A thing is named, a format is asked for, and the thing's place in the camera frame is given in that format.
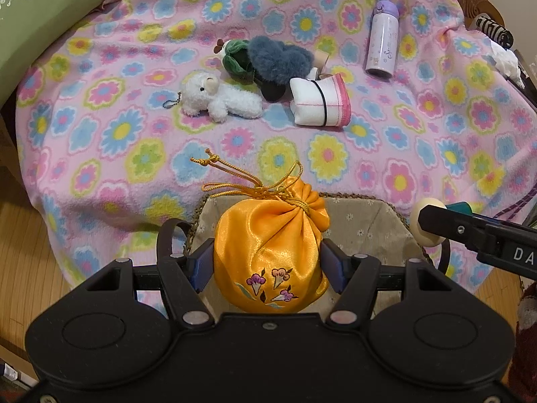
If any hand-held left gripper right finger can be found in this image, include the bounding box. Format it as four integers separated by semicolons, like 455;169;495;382
321;239;451;329

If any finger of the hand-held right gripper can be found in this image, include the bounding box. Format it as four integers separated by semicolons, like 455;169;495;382
419;205;496;253

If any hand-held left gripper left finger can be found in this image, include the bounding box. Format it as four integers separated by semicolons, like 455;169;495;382
86;238;216;329

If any woven basket with fabric liner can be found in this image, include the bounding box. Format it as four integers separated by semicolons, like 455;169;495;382
157;192;451;315

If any yellow satin drawstring pouch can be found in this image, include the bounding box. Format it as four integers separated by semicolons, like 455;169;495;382
191;149;330;315

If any white pink towel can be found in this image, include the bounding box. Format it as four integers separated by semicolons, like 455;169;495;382
289;73;352;127

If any white lamb plush keychain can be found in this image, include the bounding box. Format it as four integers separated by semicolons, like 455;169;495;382
163;71;263;123

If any dark red fuzzy cloth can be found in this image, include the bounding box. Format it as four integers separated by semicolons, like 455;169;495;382
509;281;537;403

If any black hair band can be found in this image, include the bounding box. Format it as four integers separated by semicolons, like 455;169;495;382
312;78;333;127

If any white fluffy cloth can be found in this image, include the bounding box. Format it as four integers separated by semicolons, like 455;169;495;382
489;38;525;89

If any black round pompom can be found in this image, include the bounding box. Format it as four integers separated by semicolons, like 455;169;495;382
261;79;288;102

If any pink floral fleece blanket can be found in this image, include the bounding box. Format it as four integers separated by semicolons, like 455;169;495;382
14;0;537;299

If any purple white bottle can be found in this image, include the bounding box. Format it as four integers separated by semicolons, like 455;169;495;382
363;0;399;80

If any zebra striped pouch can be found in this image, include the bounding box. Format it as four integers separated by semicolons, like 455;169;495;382
474;14;515;49

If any green and grey plush toy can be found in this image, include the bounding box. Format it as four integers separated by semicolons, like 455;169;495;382
247;36;315;87

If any green printed cushion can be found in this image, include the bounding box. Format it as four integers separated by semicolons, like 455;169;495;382
0;0;119;112

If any purple cord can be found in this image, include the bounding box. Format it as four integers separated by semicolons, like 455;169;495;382
493;195;537;221

